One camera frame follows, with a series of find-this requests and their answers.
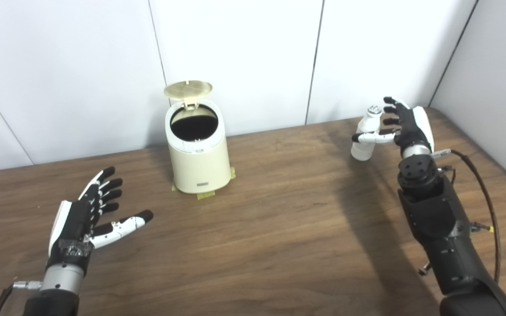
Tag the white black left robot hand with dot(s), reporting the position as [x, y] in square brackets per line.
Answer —
[75, 224]

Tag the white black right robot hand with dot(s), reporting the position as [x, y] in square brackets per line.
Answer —
[411, 129]

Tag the small white plastic bottle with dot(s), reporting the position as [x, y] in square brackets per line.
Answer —
[362, 151]

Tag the cream round bin lid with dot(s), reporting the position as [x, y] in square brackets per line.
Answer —
[188, 89]

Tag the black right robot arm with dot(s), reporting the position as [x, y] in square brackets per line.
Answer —
[442, 224]

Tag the cream-colored cylindrical bin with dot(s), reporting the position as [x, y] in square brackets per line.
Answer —
[198, 164]

